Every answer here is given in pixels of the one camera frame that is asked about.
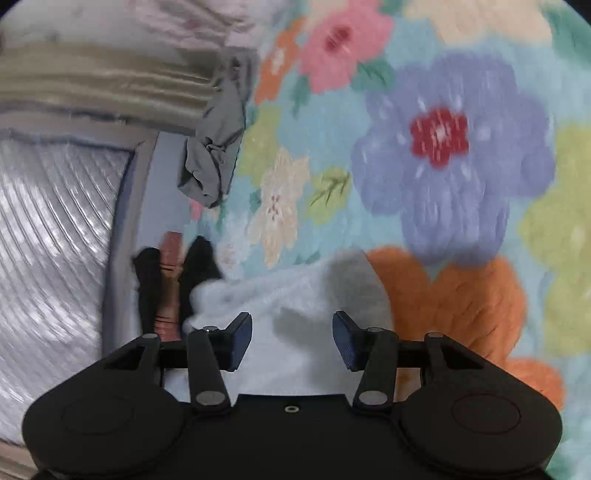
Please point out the beige curtain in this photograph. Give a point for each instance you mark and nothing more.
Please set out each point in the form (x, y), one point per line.
(92, 83)

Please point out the silver quilted window cover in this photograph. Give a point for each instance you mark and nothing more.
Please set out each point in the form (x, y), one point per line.
(46, 254)

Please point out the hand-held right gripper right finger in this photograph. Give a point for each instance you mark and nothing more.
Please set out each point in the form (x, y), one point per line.
(345, 341)

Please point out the grey garment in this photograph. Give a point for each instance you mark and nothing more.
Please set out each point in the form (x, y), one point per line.
(217, 138)

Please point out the pink suitcase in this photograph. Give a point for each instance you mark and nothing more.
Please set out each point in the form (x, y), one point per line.
(171, 249)

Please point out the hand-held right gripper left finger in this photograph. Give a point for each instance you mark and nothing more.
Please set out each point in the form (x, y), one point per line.
(242, 341)

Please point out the white sweatshirt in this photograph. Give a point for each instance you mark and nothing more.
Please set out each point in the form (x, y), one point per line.
(300, 295)

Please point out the floral bedspread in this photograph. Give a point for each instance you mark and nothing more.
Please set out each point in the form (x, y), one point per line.
(461, 184)

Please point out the pink printed blanket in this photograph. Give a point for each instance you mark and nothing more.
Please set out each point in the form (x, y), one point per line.
(194, 18)

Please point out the black garment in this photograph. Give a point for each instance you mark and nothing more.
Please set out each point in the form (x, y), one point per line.
(198, 267)

